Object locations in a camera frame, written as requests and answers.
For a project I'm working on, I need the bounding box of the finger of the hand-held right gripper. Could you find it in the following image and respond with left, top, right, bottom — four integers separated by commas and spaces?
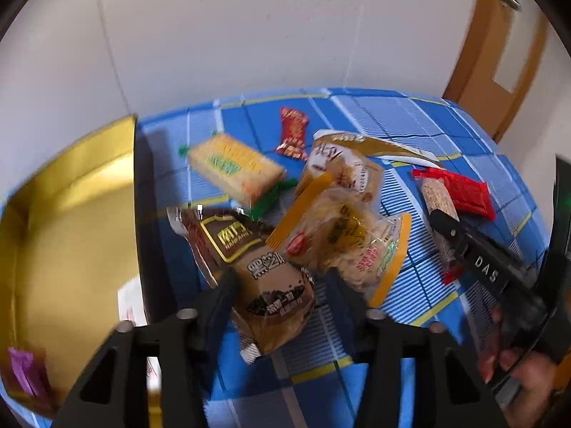
429, 209, 547, 317

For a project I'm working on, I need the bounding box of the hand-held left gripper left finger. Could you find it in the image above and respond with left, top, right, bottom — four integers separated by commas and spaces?
54, 270, 242, 428

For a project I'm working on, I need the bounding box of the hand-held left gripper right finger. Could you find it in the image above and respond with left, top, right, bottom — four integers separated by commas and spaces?
321, 270, 511, 428

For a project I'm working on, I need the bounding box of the brown snack packet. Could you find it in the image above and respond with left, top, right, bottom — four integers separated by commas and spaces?
167, 205, 315, 364

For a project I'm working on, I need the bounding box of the clear yellow edged pastry packet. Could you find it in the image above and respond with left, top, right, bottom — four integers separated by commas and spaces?
265, 172, 413, 308

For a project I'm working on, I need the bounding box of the sesame bar with red ends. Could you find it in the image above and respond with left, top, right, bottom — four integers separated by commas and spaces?
413, 176, 467, 286

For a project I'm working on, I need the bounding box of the tan pastry packet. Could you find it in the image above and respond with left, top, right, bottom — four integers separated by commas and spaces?
294, 129, 384, 206

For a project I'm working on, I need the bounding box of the gold and white packet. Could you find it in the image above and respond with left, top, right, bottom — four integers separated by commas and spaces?
357, 134, 447, 170

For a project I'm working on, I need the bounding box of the gold lined black box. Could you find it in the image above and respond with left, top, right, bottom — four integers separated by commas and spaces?
0, 113, 168, 428

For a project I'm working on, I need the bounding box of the person's right hand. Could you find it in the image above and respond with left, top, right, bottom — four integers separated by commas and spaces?
479, 307, 563, 415

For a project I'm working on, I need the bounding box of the white paper card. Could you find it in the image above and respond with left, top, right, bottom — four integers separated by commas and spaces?
117, 274, 163, 393

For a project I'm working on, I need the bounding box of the cracker packet with green ends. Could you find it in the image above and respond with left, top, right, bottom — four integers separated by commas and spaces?
178, 131, 297, 219

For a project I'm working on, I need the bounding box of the small red candy packet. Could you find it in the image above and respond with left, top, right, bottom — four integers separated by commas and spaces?
274, 106, 310, 161

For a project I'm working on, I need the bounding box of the purple packet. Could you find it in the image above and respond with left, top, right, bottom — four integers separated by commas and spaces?
6, 347, 52, 399

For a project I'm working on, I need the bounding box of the wooden door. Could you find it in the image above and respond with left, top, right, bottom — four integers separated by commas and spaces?
441, 0, 551, 143

